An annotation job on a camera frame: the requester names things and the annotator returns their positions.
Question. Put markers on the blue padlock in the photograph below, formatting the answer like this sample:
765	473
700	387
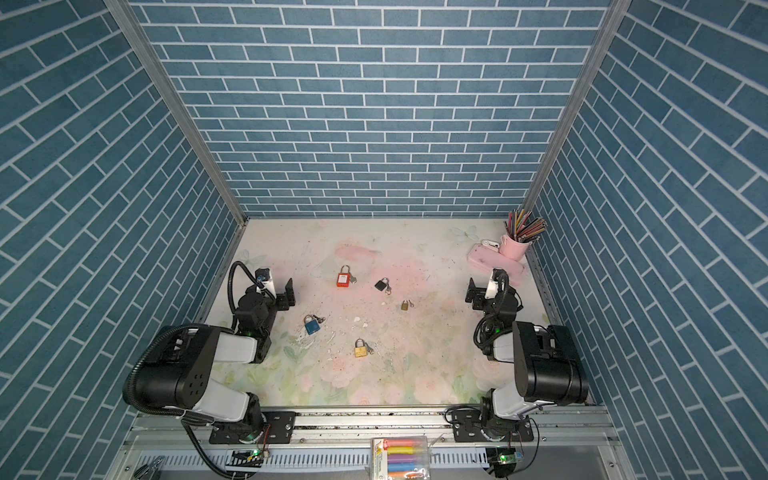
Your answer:
312	323

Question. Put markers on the red padlock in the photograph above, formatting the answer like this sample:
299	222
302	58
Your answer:
345	278

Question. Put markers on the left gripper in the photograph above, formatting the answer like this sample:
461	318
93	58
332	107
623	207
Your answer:
280	299

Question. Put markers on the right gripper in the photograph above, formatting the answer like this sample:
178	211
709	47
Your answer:
476	291

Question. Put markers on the large brass padlock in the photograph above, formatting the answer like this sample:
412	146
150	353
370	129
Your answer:
362	349

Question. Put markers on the black padlock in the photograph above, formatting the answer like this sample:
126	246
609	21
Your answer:
384	285

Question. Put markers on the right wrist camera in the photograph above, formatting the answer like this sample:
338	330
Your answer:
497	284

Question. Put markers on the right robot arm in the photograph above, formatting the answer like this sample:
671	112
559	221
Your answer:
547	368

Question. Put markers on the aluminium rail frame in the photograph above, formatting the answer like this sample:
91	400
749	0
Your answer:
336	442

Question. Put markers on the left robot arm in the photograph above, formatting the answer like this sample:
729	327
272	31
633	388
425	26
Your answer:
173	376

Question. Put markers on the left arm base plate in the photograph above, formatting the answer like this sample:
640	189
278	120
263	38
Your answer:
273	427

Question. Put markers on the coloured pencils bunch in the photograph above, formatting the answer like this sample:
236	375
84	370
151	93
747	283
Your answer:
523	227

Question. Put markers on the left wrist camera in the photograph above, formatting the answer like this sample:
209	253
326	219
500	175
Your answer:
264	281

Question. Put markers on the box of coloured markers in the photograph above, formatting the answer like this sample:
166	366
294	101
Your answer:
400	458

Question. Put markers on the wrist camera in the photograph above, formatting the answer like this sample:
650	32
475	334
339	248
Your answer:
264	281
497	284

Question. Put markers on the pink pencil case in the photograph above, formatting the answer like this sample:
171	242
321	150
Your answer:
487	259

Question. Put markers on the pink pencil cup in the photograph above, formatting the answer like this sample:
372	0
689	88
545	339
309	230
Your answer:
512	249

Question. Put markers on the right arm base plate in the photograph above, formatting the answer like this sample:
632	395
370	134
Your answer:
468	427

